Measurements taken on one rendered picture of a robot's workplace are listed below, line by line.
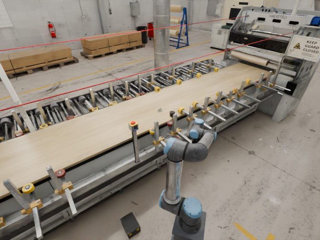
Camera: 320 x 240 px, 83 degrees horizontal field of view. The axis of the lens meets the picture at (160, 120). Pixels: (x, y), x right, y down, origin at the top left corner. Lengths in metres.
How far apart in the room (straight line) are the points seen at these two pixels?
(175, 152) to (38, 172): 1.31
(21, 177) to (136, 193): 1.33
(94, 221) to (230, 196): 1.73
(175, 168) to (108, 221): 1.47
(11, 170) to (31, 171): 0.18
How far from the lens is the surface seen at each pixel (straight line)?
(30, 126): 2.53
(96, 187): 1.95
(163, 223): 2.45
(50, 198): 2.14
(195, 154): 1.13
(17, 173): 2.11
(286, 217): 2.90
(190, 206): 1.56
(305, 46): 3.84
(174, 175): 1.30
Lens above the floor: 2.23
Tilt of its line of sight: 36 degrees down
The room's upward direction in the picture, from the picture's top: straight up
